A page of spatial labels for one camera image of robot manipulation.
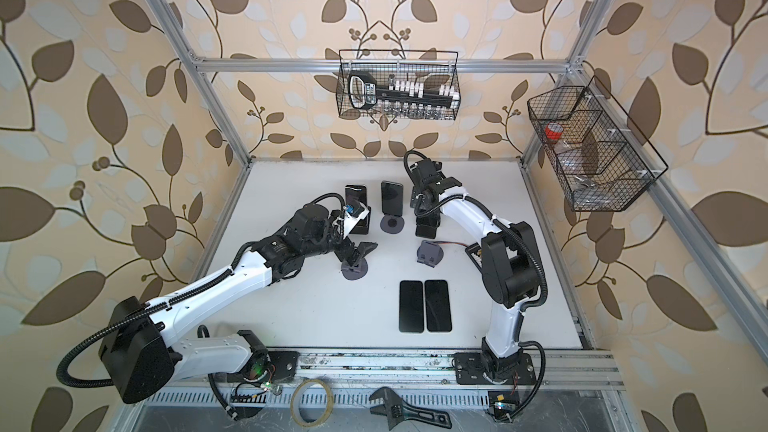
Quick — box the silver phone left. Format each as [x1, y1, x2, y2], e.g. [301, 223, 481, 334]
[344, 185, 368, 208]

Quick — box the purple phone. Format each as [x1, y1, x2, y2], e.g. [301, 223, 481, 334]
[412, 190, 441, 229]

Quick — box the grey round stand front right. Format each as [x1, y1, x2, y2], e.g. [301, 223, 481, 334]
[416, 240, 444, 268]

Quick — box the grey round phone stand back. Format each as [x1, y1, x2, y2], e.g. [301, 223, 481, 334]
[380, 215, 405, 235]

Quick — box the black wire basket back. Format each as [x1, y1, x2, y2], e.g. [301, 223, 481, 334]
[335, 47, 462, 121]

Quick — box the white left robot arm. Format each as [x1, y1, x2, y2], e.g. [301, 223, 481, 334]
[56, 194, 377, 404]

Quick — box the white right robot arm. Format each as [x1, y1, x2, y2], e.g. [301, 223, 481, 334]
[403, 149, 548, 422]

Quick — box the black adjustable wrench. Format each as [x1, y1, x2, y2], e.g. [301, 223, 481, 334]
[368, 387, 453, 431]

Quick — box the black wire basket right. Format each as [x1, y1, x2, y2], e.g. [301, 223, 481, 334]
[527, 76, 668, 212]

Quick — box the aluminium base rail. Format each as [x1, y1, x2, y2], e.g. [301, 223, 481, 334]
[148, 347, 626, 407]

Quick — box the black phone stand front left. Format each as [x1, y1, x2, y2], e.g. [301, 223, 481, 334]
[340, 258, 369, 281]

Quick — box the tape roll ring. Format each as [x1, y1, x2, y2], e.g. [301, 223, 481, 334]
[290, 377, 335, 430]

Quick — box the black flat stand back right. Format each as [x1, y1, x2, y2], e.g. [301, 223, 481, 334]
[415, 224, 438, 240]

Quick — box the black flat phone stand left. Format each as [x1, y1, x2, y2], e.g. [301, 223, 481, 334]
[349, 207, 371, 235]

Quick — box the black socket set tool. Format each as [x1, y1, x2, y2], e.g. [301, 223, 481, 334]
[346, 72, 461, 110]

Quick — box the black wire basket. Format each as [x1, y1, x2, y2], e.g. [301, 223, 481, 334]
[527, 76, 668, 212]
[335, 47, 462, 121]

